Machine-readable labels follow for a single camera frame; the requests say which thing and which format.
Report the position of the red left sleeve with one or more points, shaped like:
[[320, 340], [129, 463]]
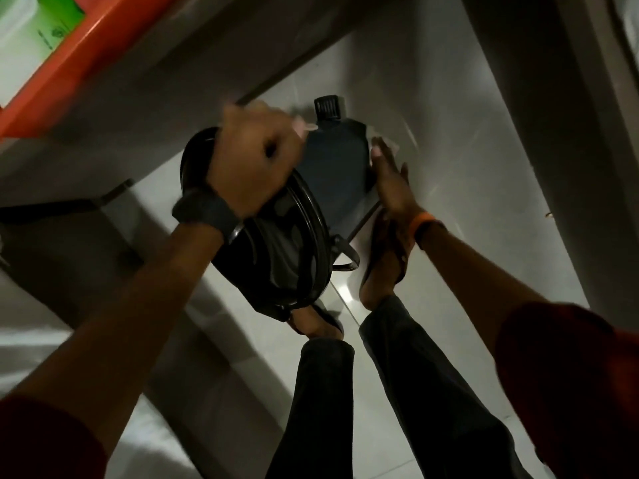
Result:
[[45, 438]]

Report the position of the person's left fingers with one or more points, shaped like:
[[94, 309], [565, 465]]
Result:
[[284, 132]]

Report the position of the person's left foot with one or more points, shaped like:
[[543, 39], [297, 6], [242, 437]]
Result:
[[312, 328]]

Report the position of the person's right forearm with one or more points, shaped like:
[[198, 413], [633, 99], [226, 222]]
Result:
[[474, 284]]

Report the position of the black wristwatch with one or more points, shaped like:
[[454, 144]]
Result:
[[207, 211]]

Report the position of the person's trouser leg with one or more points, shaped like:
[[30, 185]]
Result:
[[314, 414], [424, 394]]

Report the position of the person's left hand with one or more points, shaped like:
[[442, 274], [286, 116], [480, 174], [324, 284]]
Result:
[[249, 159]]

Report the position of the person's foot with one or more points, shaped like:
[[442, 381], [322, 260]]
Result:
[[379, 279], [312, 328]]

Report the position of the person's left trouser leg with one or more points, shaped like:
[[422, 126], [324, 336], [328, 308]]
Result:
[[314, 414]]

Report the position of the person's right trouser leg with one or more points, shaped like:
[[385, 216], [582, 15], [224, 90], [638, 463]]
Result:
[[424, 394]]

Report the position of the green box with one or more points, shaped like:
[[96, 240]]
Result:
[[60, 7]]

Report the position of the dark grey canister black cap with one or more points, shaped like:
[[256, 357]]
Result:
[[334, 164]]

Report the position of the person's right fingers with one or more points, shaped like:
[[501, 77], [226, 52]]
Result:
[[387, 162]]

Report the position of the person's right hand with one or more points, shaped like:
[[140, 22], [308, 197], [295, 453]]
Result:
[[394, 194]]

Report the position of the red right sleeve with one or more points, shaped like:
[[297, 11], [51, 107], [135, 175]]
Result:
[[574, 384]]

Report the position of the person's right foot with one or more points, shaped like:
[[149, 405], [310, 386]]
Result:
[[379, 279]]

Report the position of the orange shelf edge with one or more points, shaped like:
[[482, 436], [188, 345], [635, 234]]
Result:
[[85, 49]]

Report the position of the red sleeve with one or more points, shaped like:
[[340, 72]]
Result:
[[574, 384], [45, 438]]

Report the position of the person's left forearm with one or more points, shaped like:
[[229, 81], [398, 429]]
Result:
[[135, 314]]

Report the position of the black sandal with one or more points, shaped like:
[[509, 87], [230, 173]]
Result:
[[327, 316], [397, 251]]

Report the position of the white packet green print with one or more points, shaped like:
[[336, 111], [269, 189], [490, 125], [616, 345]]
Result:
[[30, 54]]

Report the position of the orange wristband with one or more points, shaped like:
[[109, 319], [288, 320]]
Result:
[[424, 224]]

